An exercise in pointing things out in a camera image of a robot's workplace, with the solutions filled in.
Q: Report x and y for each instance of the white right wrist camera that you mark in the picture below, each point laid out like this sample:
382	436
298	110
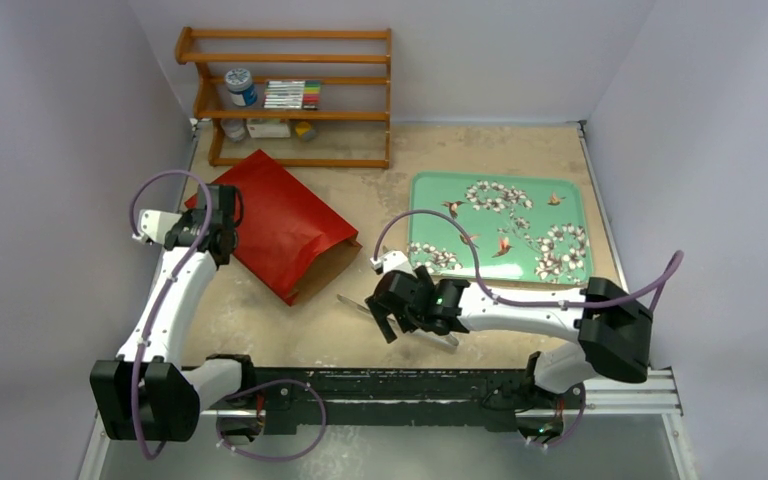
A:
391	261

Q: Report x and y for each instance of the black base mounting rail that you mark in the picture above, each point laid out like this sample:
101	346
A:
497	400

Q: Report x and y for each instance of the small white box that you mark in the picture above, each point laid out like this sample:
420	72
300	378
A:
268	128

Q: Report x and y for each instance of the metal tongs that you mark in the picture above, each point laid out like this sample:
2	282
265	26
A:
447	343

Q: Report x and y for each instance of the wooden shelf rack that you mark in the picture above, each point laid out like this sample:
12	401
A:
212	101

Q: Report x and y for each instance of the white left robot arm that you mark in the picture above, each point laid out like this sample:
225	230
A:
144	392

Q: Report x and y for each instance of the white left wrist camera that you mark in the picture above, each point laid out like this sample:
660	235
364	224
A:
152	226

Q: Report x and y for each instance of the coloured marker set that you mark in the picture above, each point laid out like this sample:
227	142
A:
292	94

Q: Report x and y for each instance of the blue lidded jar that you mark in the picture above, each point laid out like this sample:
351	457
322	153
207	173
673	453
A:
240	86

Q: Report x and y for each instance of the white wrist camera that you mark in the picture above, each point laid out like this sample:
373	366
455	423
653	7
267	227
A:
391	261
152	226

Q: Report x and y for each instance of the red paper bag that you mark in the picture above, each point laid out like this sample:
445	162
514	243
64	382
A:
289	239

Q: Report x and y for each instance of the yellow grey cube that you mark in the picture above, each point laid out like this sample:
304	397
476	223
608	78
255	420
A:
305	130

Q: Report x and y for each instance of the clear plastic bottle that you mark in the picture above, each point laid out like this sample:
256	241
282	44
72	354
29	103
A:
234	129

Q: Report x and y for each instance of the green floral tray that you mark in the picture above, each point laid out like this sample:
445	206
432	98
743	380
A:
508	228

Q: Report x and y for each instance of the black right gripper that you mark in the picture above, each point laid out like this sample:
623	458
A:
384	308

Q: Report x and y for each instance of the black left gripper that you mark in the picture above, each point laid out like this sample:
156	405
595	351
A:
185	219

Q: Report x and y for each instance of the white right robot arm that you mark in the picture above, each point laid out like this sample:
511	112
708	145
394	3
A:
605	332

